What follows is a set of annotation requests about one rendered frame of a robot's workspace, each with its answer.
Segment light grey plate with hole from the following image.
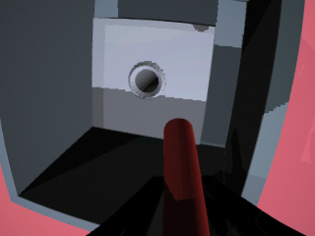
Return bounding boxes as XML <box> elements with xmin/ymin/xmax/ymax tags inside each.
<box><xmin>92</xmin><ymin>17</ymin><xmax>217</xmax><ymax>146</ymax></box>

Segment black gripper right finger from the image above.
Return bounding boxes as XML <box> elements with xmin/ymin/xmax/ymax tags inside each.
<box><xmin>201</xmin><ymin>174</ymin><xmax>304</xmax><ymax>236</ymax></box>

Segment dark grey open box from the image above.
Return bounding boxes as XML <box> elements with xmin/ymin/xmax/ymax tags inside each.
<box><xmin>0</xmin><ymin>0</ymin><xmax>306</xmax><ymax>231</ymax></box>

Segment dark red peg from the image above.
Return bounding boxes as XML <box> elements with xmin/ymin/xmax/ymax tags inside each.
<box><xmin>162</xmin><ymin>118</ymin><xmax>210</xmax><ymax>236</ymax></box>

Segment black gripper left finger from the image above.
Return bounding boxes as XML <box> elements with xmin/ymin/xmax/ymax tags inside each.
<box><xmin>86</xmin><ymin>176</ymin><xmax>165</xmax><ymax>236</ymax></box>

